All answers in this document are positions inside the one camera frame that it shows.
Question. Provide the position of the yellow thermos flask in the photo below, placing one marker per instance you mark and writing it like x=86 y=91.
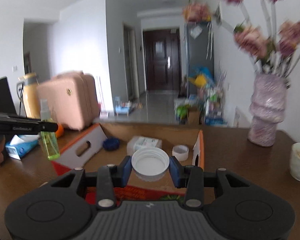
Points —
x=27 y=94

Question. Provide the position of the green spray bottle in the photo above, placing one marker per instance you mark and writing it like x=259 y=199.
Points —
x=49 y=139

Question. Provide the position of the pink ceramic vase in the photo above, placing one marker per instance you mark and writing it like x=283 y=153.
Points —
x=268 y=104

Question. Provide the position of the white plastic jar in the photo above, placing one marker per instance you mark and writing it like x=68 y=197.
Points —
x=138 y=142

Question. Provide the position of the grey refrigerator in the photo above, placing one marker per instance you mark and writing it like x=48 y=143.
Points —
x=199 y=49

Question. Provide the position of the pink suitcase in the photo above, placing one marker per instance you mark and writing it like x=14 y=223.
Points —
x=72 y=99

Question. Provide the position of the white tape roll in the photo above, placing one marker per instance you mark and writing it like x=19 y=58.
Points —
x=180 y=152

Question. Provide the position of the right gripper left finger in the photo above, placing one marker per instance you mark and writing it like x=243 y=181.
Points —
x=108 y=178

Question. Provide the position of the blue tissue pack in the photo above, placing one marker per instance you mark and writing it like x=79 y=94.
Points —
x=21 y=145

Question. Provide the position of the orange fruit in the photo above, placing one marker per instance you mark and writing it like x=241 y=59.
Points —
x=60 y=131

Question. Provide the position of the cluttered floor rack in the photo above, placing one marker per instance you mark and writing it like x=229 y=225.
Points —
x=201 y=99

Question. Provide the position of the black paper bag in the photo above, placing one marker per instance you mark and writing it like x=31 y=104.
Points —
x=6 y=101

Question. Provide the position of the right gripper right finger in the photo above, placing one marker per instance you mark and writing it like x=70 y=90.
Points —
x=191 y=178

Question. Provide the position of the white plastic lid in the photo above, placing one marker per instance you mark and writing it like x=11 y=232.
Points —
x=150 y=163

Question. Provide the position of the dark brown door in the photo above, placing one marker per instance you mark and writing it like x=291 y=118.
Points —
x=162 y=59

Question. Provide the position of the red cardboard box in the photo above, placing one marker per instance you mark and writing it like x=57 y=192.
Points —
x=86 y=151

